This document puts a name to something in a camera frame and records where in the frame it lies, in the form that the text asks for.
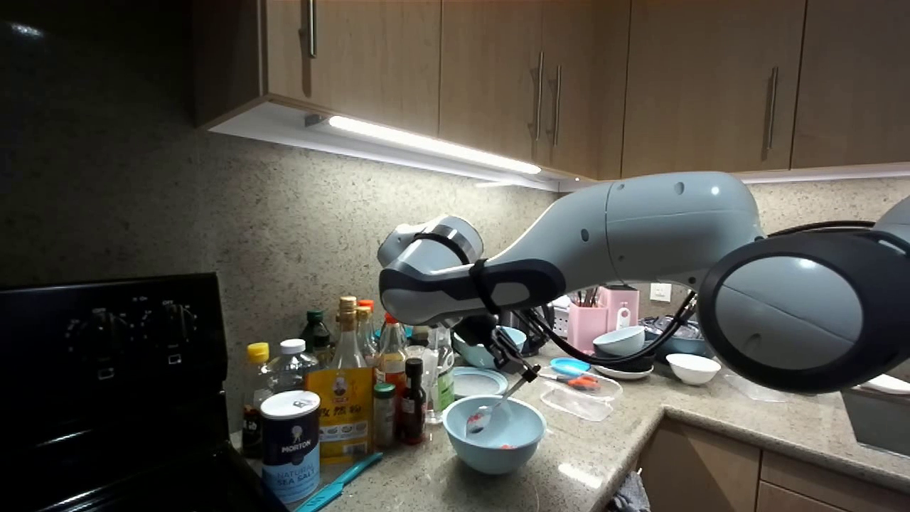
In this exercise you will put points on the clear white cap bottle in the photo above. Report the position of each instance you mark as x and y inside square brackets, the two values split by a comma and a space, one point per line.
[291, 364]

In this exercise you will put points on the pink utensil holder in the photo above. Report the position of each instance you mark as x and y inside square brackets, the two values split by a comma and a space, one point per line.
[587, 326]

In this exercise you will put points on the dark sauce bottle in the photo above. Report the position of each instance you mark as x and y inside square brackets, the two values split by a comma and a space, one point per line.
[410, 405]

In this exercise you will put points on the black stove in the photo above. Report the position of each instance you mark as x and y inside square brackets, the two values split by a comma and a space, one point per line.
[113, 400]

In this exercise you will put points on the blue white salt canister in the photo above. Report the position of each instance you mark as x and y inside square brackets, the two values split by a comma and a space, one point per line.
[291, 461]

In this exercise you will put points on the teal spatula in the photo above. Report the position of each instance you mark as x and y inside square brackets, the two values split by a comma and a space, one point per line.
[336, 488]

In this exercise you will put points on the white wall outlet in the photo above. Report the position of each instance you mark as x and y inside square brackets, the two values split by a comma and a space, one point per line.
[662, 290]

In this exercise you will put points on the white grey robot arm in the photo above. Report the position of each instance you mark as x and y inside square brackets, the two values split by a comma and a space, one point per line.
[813, 309]

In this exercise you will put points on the orange handled scissors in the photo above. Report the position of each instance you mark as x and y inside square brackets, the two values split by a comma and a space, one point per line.
[577, 383]

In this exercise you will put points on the metal spoon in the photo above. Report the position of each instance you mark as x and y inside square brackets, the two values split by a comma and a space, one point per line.
[484, 414]

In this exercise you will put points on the light blue front bowl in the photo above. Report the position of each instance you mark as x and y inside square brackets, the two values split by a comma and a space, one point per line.
[506, 445]

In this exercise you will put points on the clear plastic container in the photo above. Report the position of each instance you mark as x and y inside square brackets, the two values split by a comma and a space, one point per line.
[585, 405]

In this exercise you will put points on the light blue plate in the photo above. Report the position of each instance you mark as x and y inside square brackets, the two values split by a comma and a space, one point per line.
[479, 383]

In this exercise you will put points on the blue silicone lid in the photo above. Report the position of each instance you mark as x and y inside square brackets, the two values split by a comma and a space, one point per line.
[568, 364]

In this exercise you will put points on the yellow oil bottle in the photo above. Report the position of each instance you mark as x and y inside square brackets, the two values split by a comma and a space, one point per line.
[346, 393]

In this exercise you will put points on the light blue back bowl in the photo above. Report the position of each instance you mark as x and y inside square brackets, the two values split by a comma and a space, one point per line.
[622, 343]

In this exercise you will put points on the small white bowl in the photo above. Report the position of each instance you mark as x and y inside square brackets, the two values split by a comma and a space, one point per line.
[693, 367]

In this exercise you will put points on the pink knife block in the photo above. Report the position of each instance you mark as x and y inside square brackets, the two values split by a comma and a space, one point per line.
[616, 309]

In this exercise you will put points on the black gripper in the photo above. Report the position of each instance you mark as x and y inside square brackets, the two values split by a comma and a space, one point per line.
[491, 346]

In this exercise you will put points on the light blue bowl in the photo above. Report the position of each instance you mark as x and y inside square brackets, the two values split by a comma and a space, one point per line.
[622, 343]
[506, 445]

